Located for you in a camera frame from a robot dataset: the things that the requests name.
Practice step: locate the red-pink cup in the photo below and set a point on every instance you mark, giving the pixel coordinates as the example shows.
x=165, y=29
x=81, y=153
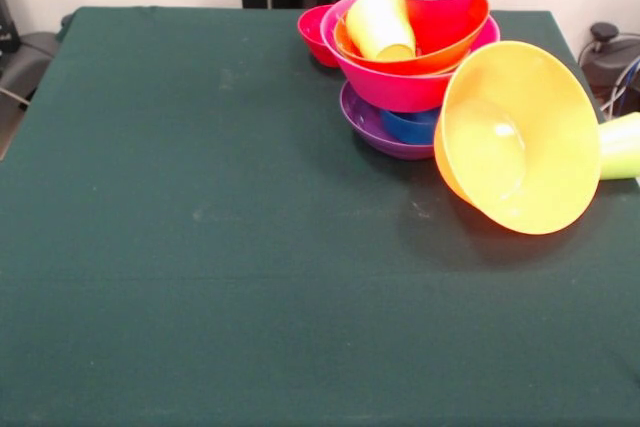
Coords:
x=440, y=12

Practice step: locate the yellow cup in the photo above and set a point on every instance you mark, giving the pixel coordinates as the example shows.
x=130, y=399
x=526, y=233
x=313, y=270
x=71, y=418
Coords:
x=380, y=22

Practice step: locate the red-orange bowl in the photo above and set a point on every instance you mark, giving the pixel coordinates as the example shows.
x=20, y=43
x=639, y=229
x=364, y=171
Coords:
x=440, y=59

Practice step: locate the large pink bowl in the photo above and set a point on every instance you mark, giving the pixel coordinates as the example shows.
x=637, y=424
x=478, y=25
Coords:
x=390, y=92

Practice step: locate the large orange bowl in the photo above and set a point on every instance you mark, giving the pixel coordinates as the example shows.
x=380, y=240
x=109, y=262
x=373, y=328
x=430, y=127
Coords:
x=550, y=122

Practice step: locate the small blue bowl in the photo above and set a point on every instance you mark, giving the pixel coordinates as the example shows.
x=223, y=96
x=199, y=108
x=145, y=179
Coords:
x=410, y=129

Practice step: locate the small red-pink bowl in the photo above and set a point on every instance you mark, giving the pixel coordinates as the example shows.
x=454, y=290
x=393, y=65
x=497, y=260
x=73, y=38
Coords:
x=312, y=37

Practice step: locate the purple bowl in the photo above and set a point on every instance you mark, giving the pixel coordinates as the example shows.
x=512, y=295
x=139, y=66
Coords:
x=365, y=127

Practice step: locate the lime green cup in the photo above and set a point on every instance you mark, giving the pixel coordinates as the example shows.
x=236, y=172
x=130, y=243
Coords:
x=620, y=152

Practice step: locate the dark green tablecloth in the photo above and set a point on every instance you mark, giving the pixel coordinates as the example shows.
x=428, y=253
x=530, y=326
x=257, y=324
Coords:
x=200, y=322

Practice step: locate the black device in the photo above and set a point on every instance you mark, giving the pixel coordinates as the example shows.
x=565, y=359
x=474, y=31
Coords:
x=7, y=22

